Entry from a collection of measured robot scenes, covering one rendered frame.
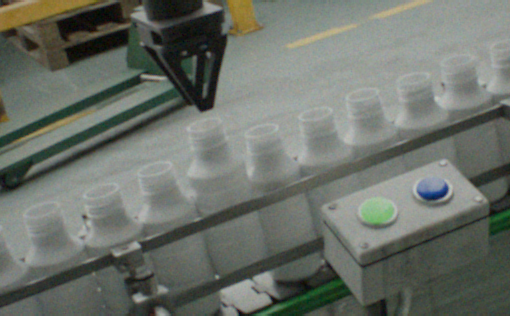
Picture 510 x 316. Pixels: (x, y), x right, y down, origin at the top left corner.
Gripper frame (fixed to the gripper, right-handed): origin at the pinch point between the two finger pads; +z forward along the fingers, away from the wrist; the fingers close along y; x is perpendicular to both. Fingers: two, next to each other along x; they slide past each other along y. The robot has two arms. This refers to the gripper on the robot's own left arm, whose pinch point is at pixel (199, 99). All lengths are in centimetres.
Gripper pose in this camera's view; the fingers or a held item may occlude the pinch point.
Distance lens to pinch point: 125.6
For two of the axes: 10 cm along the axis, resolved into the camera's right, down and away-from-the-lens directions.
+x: 8.9, -3.3, 3.2
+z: 2.2, 9.2, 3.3
